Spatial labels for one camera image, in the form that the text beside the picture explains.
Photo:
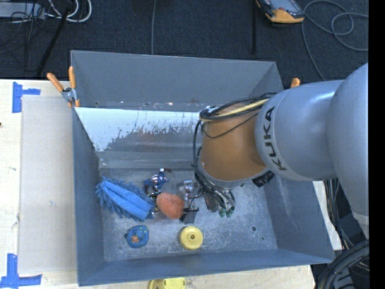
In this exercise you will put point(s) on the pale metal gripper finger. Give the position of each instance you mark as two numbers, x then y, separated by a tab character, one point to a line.
190	196
187	186

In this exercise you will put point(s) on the orange sponge ball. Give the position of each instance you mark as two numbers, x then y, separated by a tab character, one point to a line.
170	205

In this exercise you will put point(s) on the blue toy figure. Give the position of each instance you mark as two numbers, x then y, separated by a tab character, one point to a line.
157	181

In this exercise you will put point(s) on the yellow round disc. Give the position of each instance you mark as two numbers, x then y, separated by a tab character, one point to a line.
190	237

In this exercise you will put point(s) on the blue fluffy duster cloth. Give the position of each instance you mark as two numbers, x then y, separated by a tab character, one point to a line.
124	200

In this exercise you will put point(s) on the yellow plastic piece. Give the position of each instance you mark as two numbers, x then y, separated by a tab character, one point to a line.
167	283

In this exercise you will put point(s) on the grey metal bin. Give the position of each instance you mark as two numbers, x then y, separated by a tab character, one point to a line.
168	80

